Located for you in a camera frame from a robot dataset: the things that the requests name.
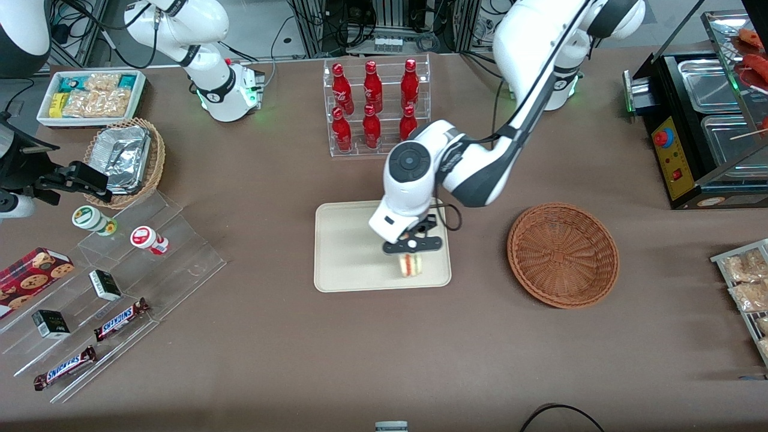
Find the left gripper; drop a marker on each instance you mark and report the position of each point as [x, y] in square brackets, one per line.
[429, 221]

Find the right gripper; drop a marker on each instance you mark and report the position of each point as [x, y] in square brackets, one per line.
[24, 170]

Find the triangular sandwich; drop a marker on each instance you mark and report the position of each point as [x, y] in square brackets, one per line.
[410, 265]

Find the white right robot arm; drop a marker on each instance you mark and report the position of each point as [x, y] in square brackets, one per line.
[180, 24]

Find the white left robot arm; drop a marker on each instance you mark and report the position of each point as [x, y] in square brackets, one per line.
[480, 174]

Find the cream plastic tray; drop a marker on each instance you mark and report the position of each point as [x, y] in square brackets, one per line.
[348, 252]

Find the small tan wicker basket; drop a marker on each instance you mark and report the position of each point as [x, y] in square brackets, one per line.
[157, 159]

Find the large brown wicker basket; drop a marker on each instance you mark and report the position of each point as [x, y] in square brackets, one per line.
[561, 255]

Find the tray of packaged pastries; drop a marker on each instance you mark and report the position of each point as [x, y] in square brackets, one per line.
[723, 259]

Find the green lid yogurt cup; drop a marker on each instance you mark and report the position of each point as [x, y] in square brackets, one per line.
[90, 218]

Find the stacked aluminium foil containers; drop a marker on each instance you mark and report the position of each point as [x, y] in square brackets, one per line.
[123, 157]

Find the white rectangular snack bin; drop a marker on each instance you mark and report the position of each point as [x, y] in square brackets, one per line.
[45, 119]

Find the yellow snack pack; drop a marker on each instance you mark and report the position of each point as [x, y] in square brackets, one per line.
[56, 105]

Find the clear cracker bag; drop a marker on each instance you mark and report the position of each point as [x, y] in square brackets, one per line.
[102, 82]
[96, 104]

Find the red lid yogurt cup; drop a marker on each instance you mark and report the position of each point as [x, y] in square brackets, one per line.
[144, 237]

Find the teal snack pack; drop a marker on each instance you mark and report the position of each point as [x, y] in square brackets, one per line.
[127, 81]
[70, 84]

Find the red plaid cookie box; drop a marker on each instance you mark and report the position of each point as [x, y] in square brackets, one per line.
[30, 276]

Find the small black carton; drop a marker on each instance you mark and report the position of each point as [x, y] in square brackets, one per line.
[51, 324]
[105, 285]

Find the red cola bottle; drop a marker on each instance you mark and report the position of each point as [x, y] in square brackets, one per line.
[407, 125]
[342, 93]
[373, 90]
[371, 131]
[342, 135]
[410, 87]

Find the clear acrylic stepped stand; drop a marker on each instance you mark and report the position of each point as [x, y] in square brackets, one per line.
[180, 264]

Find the Snickers chocolate bar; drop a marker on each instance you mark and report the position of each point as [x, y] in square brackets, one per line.
[65, 368]
[120, 320]

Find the clear acrylic bottle rack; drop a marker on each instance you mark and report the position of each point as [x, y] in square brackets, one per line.
[390, 96]

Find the small grey device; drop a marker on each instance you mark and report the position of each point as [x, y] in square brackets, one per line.
[391, 426]

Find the white power strip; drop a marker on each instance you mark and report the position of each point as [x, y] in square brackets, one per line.
[388, 43]

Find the black food warmer machine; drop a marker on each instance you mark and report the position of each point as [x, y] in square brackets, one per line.
[684, 180]

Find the bagged pastry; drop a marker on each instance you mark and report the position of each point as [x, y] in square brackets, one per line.
[763, 324]
[764, 346]
[744, 267]
[750, 297]

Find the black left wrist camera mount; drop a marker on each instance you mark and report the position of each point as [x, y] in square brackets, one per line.
[426, 226]

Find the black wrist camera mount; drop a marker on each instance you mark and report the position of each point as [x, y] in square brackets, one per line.
[21, 159]
[426, 226]

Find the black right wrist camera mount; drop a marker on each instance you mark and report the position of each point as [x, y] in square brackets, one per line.
[21, 159]

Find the aluminium equipment frame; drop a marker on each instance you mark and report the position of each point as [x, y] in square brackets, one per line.
[384, 15]

